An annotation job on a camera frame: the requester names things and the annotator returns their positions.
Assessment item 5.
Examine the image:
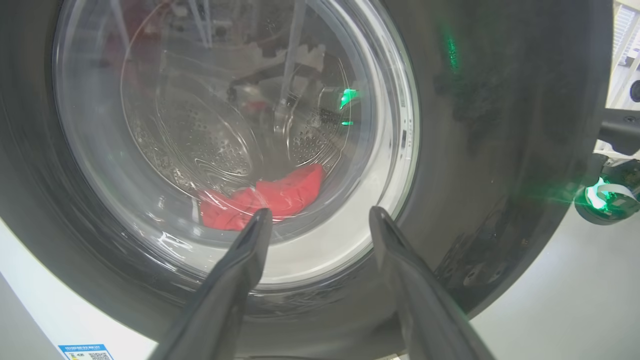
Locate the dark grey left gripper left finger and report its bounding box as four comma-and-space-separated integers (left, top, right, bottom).
150, 208, 274, 360

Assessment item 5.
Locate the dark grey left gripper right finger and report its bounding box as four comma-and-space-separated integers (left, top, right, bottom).
369, 206, 494, 360

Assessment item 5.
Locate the red and white garment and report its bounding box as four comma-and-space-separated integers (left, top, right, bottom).
199, 163, 326, 232

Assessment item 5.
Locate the black round washing machine door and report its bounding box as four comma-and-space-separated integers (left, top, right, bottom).
0, 0, 615, 360

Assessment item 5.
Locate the white front-load washing machine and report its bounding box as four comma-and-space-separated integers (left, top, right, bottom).
0, 0, 418, 360

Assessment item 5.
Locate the blue energy label sticker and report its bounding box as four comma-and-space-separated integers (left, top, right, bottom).
57, 343, 115, 360

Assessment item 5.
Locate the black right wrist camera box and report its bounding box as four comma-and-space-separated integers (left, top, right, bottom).
574, 152, 640, 226

